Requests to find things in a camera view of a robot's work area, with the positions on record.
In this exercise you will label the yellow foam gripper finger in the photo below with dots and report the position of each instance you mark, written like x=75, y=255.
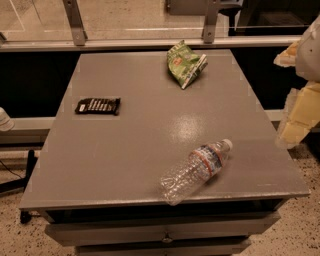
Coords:
x=287, y=58
x=301, y=113

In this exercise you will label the green jalapeno chip bag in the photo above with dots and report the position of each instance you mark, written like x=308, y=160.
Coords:
x=184, y=64

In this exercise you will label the clear plastic water bottle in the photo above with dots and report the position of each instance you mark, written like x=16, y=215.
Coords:
x=187, y=177

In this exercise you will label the grey metal cabinet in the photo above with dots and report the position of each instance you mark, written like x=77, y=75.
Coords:
x=97, y=179

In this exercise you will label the dark brown snack bar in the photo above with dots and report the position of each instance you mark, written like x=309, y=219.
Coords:
x=102, y=106

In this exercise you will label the black stand base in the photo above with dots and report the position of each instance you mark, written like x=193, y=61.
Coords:
x=22, y=182

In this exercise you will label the right metal rail bracket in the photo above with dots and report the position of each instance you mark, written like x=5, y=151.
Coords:
x=210, y=21

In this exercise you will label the metal rail bracket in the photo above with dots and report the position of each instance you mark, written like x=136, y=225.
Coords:
x=78, y=33
x=210, y=21

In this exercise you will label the left metal rail bracket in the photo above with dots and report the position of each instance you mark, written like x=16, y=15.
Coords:
x=78, y=33

